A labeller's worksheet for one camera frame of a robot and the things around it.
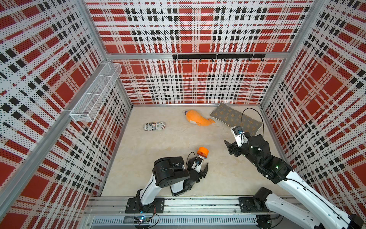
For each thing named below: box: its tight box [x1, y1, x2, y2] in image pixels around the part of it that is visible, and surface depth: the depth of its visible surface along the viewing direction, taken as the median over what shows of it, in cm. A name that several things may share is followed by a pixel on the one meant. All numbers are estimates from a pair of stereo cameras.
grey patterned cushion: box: [209, 102, 263, 136], surface depth 109 cm
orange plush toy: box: [183, 109, 216, 126], surface depth 107 cm
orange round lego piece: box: [196, 146, 210, 158], surface depth 84 cm
